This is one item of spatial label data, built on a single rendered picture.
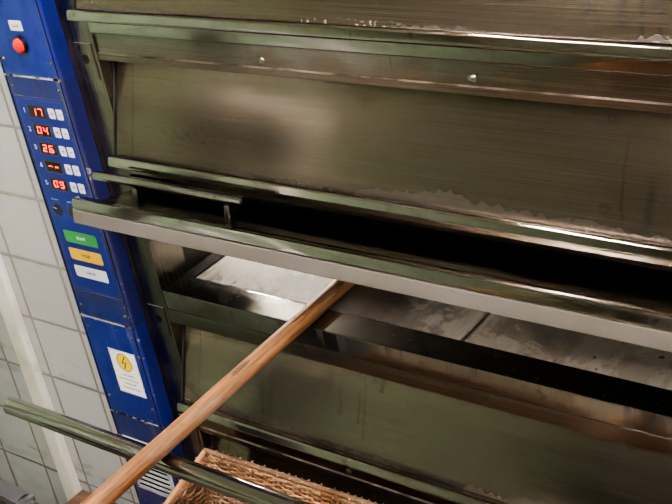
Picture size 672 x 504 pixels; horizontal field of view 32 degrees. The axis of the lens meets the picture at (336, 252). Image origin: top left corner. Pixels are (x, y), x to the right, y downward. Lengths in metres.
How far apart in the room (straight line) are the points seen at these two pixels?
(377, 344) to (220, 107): 0.45
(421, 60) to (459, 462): 0.69
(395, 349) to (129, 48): 0.65
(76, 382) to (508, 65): 1.39
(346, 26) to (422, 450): 0.75
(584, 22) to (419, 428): 0.80
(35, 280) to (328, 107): 0.96
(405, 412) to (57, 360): 0.92
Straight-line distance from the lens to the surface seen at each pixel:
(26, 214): 2.39
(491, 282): 1.50
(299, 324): 1.93
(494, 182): 1.59
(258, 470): 2.22
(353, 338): 1.91
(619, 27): 1.41
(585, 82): 1.48
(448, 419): 1.92
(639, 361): 1.79
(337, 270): 1.63
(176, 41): 1.87
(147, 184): 1.90
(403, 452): 1.98
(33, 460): 2.95
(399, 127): 1.66
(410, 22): 1.54
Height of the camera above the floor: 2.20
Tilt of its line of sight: 28 degrees down
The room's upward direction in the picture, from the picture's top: 11 degrees counter-clockwise
